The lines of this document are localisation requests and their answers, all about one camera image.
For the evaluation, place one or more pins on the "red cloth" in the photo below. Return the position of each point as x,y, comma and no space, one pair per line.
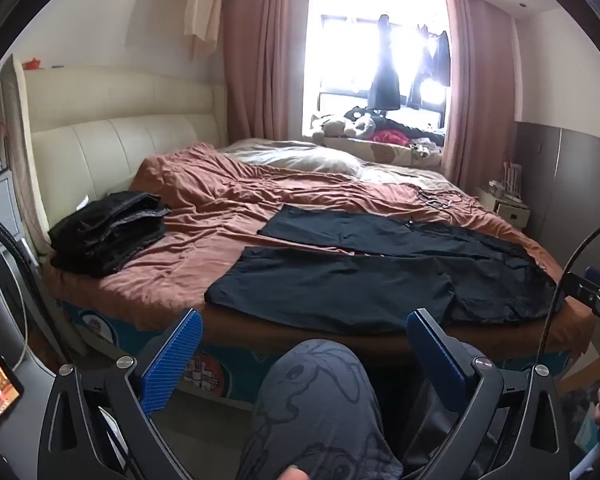
389,136

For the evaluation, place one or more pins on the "grey side cabinet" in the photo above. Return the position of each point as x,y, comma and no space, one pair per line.
0,220

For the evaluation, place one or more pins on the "person's leg in patterned pants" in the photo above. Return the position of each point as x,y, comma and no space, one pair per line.
310,400

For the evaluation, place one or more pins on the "cream hanging cloth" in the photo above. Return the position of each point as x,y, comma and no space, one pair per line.
205,5

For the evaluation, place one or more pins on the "cream padded headboard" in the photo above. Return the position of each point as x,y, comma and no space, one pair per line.
105,110

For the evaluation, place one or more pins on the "folded dark clothes stack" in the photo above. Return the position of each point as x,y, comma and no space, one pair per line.
105,230

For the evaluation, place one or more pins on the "black pants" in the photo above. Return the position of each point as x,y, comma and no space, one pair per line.
330,285

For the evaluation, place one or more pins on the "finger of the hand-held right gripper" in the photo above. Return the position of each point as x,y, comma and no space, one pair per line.
597,287

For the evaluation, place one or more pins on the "brown satin blanket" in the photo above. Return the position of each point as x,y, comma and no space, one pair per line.
205,200

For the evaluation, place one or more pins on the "white nightstand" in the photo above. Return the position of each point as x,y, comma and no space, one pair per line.
505,207

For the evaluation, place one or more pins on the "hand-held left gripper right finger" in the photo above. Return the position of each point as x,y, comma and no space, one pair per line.
437,355

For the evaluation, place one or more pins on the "stuffed toys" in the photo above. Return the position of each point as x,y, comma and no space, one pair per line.
340,124

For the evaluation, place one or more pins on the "blue cartoon bed skirt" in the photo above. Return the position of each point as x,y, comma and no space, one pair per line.
205,365

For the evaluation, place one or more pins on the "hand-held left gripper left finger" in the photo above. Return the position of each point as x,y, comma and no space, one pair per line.
172,360

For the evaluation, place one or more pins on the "window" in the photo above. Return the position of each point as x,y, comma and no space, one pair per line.
360,40

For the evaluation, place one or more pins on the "person's left hand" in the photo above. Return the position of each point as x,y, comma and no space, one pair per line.
291,474

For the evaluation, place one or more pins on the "white pillow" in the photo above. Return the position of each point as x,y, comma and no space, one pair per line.
300,157

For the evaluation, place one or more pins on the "pink curtain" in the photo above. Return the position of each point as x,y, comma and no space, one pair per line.
265,50
472,85

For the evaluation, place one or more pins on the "hanging dark garment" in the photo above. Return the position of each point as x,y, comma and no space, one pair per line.
384,75
430,70

